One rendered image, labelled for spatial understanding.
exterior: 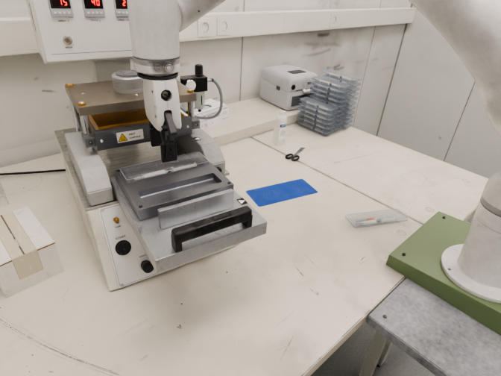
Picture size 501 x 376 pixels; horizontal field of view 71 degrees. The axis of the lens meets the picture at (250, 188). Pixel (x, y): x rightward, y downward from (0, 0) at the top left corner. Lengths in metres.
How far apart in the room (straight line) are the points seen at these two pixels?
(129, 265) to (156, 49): 0.47
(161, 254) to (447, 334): 0.62
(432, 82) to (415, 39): 0.34
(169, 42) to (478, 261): 0.78
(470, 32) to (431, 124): 2.46
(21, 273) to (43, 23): 0.57
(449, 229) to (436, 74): 2.07
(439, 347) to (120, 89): 0.89
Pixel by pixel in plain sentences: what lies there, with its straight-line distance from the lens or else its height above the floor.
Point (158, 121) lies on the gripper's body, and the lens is 0.69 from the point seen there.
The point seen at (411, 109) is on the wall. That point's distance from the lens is 3.17.
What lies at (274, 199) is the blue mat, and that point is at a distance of 1.13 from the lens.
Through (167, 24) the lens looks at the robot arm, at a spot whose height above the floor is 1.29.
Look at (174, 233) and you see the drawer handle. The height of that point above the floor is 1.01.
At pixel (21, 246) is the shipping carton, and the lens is 0.91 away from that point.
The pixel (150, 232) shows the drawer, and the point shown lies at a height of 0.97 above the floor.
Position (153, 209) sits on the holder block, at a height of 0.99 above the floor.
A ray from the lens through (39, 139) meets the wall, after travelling 1.49.
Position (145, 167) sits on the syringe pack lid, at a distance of 0.78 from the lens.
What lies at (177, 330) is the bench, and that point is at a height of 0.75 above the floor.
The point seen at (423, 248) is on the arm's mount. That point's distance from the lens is 1.02.
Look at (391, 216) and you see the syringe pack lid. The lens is 1.14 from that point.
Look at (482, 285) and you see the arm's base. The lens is 0.96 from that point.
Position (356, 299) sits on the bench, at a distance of 0.87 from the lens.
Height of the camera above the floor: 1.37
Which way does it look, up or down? 32 degrees down
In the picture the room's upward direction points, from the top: 4 degrees clockwise
